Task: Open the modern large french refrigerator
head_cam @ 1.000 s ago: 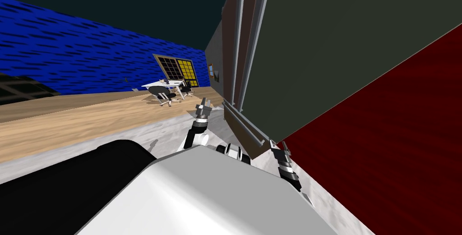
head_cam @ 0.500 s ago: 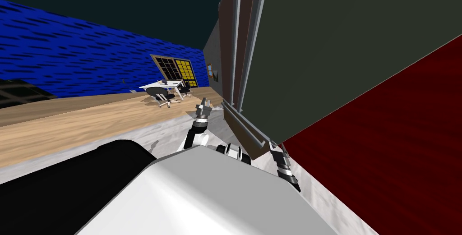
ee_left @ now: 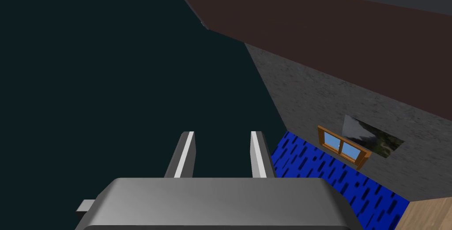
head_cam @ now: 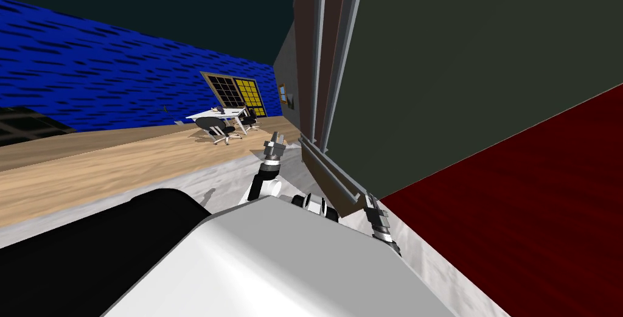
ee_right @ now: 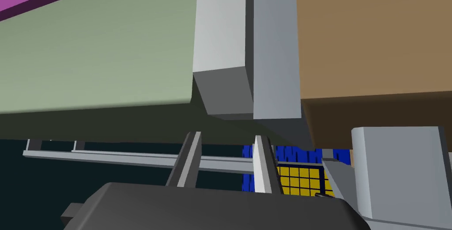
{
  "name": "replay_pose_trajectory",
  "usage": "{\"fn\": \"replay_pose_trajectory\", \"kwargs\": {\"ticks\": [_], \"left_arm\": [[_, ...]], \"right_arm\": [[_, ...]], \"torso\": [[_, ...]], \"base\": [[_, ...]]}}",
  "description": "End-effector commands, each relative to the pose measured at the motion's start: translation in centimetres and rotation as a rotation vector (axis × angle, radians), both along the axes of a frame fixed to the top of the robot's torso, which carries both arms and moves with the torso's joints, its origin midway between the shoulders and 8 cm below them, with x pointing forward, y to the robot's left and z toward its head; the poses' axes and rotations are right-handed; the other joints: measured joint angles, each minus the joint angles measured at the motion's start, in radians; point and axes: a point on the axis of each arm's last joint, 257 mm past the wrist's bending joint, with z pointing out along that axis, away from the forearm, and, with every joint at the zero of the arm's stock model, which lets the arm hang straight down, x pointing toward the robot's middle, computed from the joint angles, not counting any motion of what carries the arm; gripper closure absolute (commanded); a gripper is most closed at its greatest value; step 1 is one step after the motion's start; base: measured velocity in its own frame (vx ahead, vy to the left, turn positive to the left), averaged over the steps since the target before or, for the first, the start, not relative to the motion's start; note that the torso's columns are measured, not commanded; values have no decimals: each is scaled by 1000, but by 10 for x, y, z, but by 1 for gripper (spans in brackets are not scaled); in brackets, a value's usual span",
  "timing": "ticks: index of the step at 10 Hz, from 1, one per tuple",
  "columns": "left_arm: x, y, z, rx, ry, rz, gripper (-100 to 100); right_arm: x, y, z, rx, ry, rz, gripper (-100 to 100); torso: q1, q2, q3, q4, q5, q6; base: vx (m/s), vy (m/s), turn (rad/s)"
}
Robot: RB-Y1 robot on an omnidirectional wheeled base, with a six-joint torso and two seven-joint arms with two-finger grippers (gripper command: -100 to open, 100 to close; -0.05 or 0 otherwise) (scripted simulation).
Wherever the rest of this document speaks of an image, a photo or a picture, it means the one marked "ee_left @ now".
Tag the grey picture on wall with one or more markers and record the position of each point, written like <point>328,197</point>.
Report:
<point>374,136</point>

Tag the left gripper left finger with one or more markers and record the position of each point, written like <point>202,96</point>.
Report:
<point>183,158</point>

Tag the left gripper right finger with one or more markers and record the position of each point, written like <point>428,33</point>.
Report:
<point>260,159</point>

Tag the wooden framed window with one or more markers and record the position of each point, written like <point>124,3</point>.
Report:
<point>342,147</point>

